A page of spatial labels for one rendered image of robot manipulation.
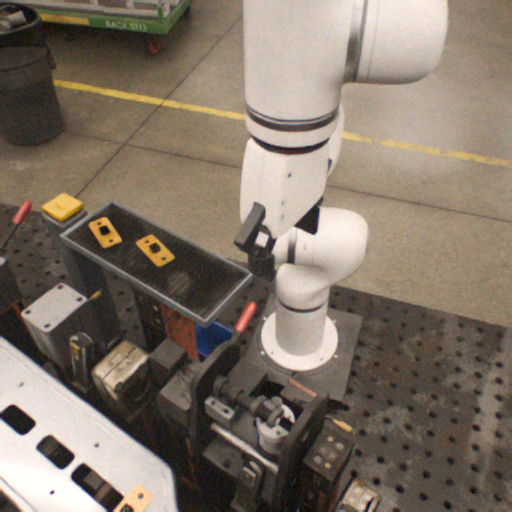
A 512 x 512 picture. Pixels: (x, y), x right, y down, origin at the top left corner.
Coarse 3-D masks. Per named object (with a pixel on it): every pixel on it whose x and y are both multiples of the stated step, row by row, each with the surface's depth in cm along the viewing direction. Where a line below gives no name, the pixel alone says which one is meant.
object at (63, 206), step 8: (56, 200) 109; (64, 200) 109; (72, 200) 109; (48, 208) 108; (56, 208) 108; (64, 208) 108; (72, 208) 108; (80, 208) 109; (56, 216) 106; (64, 216) 106
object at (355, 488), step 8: (352, 480) 78; (360, 480) 78; (344, 488) 78; (352, 488) 77; (360, 488) 77; (368, 488) 77; (344, 496) 76; (352, 496) 76; (360, 496) 76; (368, 496) 76; (376, 496) 76; (336, 504) 76; (352, 504) 75; (360, 504) 75; (368, 504) 75; (376, 504) 76
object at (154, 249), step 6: (138, 240) 100; (144, 240) 101; (150, 240) 100; (156, 240) 100; (138, 246) 99; (144, 246) 99; (150, 246) 98; (156, 246) 98; (162, 246) 99; (144, 252) 99; (150, 252) 98; (156, 252) 98; (162, 252) 98; (168, 252) 98; (150, 258) 97; (156, 258) 97; (168, 258) 97; (156, 264) 96; (162, 264) 96
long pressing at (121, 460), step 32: (0, 352) 102; (0, 384) 97; (32, 384) 97; (64, 384) 97; (32, 416) 92; (64, 416) 92; (96, 416) 92; (0, 448) 88; (32, 448) 88; (96, 448) 88; (128, 448) 88; (0, 480) 85; (32, 480) 85; (64, 480) 85; (128, 480) 85; (160, 480) 85
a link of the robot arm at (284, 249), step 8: (336, 128) 87; (336, 136) 88; (336, 144) 89; (336, 152) 90; (336, 160) 92; (264, 224) 97; (288, 232) 97; (296, 232) 97; (256, 240) 99; (264, 240) 98; (280, 240) 98; (288, 240) 97; (280, 248) 98; (288, 248) 98; (280, 256) 100; (288, 256) 99
